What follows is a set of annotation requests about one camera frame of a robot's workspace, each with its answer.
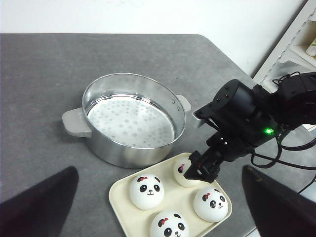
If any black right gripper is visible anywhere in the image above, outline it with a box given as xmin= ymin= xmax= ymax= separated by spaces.
xmin=184 ymin=79 xmax=281 ymax=183

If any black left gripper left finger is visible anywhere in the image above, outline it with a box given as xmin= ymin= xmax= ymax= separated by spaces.
xmin=0 ymin=166 xmax=79 ymax=237

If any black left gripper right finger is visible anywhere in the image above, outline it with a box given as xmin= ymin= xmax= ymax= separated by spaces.
xmin=242 ymin=165 xmax=316 ymax=237

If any panda bun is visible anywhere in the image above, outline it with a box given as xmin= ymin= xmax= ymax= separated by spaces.
xmin=150 ymin=211 xmax=190 ymax=237
xmin=129 ymin=173 xmax=164 ymax=210
xmin=173 ymin=157 xmax=200 ymax=188
xmin=193 ymin=187 xmax=229 ymax=223

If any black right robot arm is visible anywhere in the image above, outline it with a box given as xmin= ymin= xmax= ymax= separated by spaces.
xmin=183 ymin=72 xmax=316 ymax=183

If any cream rectangular tray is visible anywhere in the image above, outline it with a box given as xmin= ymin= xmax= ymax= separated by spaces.
xmin=108 ymin=153 xmax=232 ymax=237

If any stainless steel steamer pot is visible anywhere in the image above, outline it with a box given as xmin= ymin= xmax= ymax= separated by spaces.
xmin=62 ymin=73 xmax=191 ymax=169

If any white perforated steamer liner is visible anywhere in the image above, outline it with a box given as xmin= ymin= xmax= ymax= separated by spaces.
xmin=88 ymin=97 xmax=175 ymax=148

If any white shelf unit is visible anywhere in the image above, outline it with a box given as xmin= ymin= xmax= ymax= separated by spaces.
xmin=251 ymin=0 xmax=316 ymax=134

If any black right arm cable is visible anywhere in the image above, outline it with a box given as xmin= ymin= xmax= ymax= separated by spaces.
xmin=250 ymin=73 xmax=316 ymax=196

